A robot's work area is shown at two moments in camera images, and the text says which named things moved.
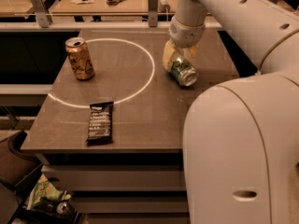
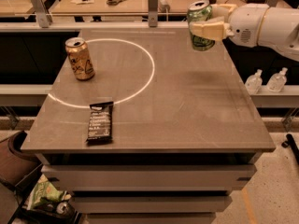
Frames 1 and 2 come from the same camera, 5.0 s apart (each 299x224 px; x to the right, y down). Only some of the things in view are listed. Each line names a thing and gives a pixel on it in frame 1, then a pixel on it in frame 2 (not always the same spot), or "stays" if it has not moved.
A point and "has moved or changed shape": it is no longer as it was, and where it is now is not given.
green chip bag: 43,189 stays
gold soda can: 80,58 stays
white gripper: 186,33 → 245,24
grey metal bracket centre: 152,7 stays
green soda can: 183,71 has moved or changed shape
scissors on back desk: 112,2 stays
